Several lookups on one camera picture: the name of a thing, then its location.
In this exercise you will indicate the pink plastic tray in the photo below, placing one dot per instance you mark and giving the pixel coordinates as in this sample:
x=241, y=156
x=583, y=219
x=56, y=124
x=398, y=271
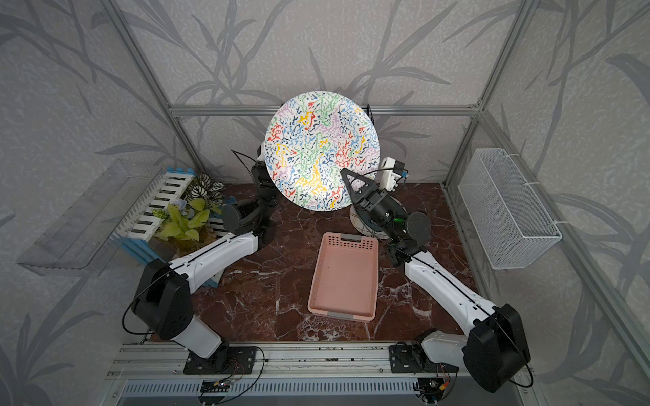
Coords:
x=345, y=281

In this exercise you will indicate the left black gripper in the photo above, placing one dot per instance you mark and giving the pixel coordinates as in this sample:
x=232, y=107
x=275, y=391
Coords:
x=267, y=185

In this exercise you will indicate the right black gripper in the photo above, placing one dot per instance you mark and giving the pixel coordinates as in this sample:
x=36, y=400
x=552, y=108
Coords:
x=371, y=199

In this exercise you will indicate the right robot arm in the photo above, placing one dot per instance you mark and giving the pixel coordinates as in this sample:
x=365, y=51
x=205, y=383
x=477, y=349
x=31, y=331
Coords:
x=492, y=346

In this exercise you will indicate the white mesh basket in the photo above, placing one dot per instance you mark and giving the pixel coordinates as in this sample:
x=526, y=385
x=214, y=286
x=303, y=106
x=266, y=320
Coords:
x=511, y=222

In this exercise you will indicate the clear plastic shelf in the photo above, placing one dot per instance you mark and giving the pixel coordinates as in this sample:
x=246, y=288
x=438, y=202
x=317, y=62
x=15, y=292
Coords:
x=83, y=241

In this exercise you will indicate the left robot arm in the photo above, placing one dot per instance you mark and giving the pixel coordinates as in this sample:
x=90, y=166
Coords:
x=163, y=297

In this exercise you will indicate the colourful patterned round plate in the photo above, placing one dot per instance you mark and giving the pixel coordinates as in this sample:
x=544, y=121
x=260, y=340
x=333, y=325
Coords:
x=310, y=139

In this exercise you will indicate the green potted plant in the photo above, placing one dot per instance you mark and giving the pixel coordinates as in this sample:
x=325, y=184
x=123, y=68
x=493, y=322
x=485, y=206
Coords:
x=185, y=225

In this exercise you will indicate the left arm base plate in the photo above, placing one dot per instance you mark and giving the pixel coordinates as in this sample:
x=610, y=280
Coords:
x=225, y=361

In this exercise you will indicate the white plaid round plate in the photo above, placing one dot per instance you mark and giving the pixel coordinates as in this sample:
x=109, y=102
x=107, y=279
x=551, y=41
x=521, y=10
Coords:
x=360, y=225

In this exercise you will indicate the black wire basket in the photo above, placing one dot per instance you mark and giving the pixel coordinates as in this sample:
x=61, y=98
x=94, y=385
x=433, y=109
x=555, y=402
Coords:
x=369, y=113

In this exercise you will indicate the white blue wooden crate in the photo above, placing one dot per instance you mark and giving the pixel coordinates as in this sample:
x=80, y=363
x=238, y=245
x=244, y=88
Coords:
x=137, y=228

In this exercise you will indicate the aluminium mounting rail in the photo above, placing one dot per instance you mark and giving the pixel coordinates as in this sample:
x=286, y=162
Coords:
x=273, y=360

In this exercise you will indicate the striped leaf plant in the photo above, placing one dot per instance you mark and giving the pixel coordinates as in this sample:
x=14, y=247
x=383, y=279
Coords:
x=205, y=187

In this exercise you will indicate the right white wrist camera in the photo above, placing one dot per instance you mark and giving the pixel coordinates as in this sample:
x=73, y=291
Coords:
x=390, y=173

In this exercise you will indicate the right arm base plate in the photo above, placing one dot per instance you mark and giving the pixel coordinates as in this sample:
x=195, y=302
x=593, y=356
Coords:
x=409, y=358

